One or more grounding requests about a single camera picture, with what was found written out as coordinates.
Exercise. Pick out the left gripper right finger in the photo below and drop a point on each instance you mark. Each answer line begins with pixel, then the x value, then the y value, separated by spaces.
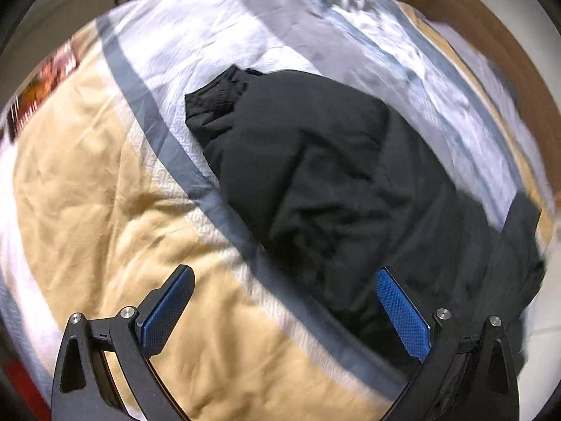
pixel 459 379

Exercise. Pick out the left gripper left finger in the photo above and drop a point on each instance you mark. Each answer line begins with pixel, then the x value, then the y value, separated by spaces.
pixel 83 387

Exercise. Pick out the black puffer jacket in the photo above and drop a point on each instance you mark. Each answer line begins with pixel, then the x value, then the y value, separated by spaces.
pixel 335 185

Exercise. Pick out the striped duvet cover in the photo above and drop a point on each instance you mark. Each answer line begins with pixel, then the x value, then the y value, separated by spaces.
pixel 104 191

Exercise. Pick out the wooden headboard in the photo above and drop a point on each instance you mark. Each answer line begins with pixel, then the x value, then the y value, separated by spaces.
pixel 478 25

